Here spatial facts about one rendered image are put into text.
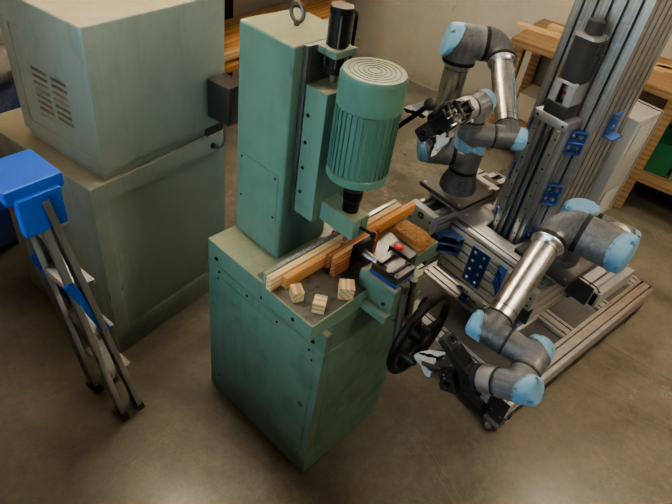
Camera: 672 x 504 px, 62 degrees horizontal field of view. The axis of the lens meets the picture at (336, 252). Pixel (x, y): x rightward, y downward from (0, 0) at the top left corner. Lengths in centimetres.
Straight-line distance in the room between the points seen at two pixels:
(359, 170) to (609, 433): 183
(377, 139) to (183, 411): 147
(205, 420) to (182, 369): 28
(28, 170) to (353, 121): 86
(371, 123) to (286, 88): 26
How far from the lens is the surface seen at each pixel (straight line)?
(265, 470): 233
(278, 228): 180
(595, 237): 165
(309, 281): 168
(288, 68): 154
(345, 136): 148
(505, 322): 152
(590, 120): 217
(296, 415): 208
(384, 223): 189
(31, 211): 167
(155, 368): 261
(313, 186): 166
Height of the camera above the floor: 206
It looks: 40 degrees down
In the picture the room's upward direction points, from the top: 10 degrees clockwise
